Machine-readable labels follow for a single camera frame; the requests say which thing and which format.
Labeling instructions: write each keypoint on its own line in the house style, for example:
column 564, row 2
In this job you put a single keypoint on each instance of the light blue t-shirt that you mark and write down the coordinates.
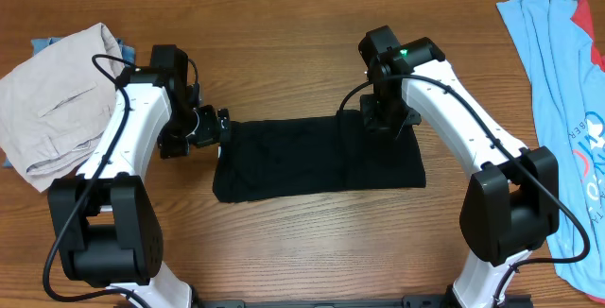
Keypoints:
column 555, row 42

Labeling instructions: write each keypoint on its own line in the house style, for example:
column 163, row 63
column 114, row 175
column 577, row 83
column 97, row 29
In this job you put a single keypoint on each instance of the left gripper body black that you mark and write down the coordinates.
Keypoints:
column 198, row 128

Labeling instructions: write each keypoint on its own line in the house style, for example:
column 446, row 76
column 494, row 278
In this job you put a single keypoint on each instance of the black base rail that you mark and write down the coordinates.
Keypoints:
column 321, row 303

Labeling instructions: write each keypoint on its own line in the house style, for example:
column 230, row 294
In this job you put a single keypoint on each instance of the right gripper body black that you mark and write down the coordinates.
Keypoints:
column 388, row 113

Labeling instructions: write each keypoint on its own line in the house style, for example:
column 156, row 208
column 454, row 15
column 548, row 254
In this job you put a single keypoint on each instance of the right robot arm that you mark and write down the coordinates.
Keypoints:
column 508, row 210

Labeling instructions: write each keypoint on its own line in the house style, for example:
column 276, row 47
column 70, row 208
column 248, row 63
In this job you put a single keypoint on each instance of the beige folded trousers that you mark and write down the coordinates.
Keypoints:
column 56, row 105

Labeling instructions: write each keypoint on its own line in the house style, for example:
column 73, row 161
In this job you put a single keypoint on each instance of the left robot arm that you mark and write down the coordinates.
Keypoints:
column 108, row 238

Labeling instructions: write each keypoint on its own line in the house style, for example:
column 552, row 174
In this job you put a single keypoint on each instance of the black shirt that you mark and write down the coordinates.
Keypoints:
column 282, row 158

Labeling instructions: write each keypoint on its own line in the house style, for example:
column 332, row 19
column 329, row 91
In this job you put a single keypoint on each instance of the blue folded jeans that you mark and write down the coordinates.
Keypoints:
column 127, row 52

